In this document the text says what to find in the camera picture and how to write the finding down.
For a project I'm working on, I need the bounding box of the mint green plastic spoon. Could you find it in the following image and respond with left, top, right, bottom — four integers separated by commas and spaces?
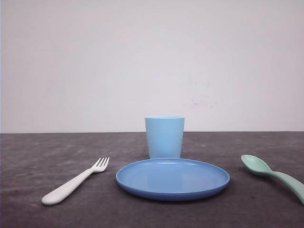
241, 154, 304, 204

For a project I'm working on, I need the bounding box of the light blue plastic cup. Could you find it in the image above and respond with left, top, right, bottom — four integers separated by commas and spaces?
145, 116, 185, 159

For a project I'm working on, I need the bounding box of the white plastic fork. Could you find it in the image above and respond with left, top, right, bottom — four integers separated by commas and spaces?
41, 157, 110, 206

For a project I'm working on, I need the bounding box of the blue plastic plate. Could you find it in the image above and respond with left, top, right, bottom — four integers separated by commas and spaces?
116, 158, 230, 201

